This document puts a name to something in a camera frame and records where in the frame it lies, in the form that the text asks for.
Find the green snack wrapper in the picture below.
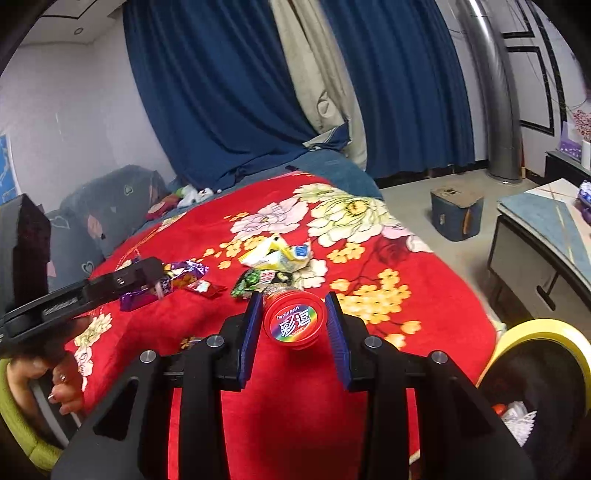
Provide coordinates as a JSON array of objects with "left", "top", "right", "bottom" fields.
[{"left": 231, "top": 269, "right": 294, "bottom": 301}]

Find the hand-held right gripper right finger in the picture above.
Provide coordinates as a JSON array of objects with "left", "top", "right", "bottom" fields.
[{"left": 324, "top": 291, "right": 536, "bottom": 480}]

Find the purple printed box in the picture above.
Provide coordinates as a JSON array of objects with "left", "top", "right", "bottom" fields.
[{"left": 558, "top": 121, "right": 583, "bottom": 160}]

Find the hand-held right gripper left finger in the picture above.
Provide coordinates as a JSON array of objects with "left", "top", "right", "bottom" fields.
[{"left": 51, "top": 291, "right": 265, "bottom": 480}]

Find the red plush toy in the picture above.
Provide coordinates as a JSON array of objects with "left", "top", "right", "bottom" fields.
[{"left": 147, "top": 196, "right": 178, "bottom": 221}]

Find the white vase with pink flowers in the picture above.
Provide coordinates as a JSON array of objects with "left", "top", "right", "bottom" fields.
[{"left": 570, "top": 108, "right": 591, "bottom": 171}]

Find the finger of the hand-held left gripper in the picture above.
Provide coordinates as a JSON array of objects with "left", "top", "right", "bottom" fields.
[{"left": 85, "top": 257, "right": 165, "bottom": 305}]

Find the red lidded plastic jar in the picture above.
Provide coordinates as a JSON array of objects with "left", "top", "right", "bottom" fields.
[{"left": 262, "top": 284, "right": 328, "bottom": 350}]

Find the person's left forearm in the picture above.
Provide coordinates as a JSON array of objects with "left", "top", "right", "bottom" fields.
[{"left": 0, "top": 357, "right": 70, "bottom": 472}]

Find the purple snack wrapper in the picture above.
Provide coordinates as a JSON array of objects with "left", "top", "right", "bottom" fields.
[
  {"left": 164, "top": 260, "right": 209, "bottom": 291},
  {"left": 119, "top": 286, "right": 163, "bottom": 311}
]

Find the marble top coffee table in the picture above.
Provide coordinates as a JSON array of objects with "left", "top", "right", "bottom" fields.
[{"left": 487, "top": 178, "right": 591, "bottom": 328}]

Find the red candy wrapper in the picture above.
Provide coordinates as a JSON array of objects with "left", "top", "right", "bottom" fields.
[{"left": 187, "top": 279, "right": 228, "bottom": 301}]

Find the black television cabinet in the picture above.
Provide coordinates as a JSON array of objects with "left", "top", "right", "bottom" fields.
[{"left": 545, "top": 150, "right": 591, "bottom": 185}]

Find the blue storage stool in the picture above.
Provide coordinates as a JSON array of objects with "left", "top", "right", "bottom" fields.
[{"left": 430, "top": 186, "right": 485, "bottom": 242}]

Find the red floral blanket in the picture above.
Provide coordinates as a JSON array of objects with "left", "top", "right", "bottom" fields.
[{"left": 65, "top": 171, "right": 497, "bottom": 480}]

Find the grey heart print cushion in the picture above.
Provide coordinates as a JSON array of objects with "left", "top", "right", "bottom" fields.
[
  {"left": 44, "top": 210, "right": 107, "bottom": 287},
  {"left": 60, "top": 165, "right": 169, "bottom": 257}
]

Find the beige curtain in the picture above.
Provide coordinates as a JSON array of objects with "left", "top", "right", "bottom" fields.
[{"left": 268, "top": 0, "right": 368, "bottom": 171}]

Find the person's left hand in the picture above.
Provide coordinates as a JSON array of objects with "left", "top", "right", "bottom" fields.
[{"left": 7, "top": 318, "right": 90, "bottom": 416}]

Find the blue curtain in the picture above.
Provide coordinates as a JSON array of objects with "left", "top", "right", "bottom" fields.
[
  {"left": 318, "top": 0, "right": 476, "bottom": 178},
  {"left": 122, "top": 0, "right": 324, "bottom": 192}
]

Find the blue cloth with white trim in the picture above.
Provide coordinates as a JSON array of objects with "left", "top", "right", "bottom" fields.
[{"left": 302, "top": 122, "right": 349, "bottom": 151}]

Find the silver tower air conditioner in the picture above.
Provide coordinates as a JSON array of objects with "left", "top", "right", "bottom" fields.
[{"left": 455, "top": 0, "right": 525, "bottom": 183}]

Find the white green plush toy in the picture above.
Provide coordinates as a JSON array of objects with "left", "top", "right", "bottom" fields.
[{"left": 175, "top": 185, "right": 215, "bottom": 208}]

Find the yellow rimmed black bin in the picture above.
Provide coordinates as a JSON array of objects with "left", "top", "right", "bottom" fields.
[{"left": 475, "top": 318, "right": 591, "bottom": 480}]

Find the crushed yellow white carton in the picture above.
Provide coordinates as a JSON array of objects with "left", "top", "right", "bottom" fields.
[{"left": 238, "top": 234, "right": 315, "bottom": 273}]

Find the blue wall poster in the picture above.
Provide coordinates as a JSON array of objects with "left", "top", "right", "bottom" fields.
[{"left": 0, "top": 134, "right": 21, "bottom": 206}]

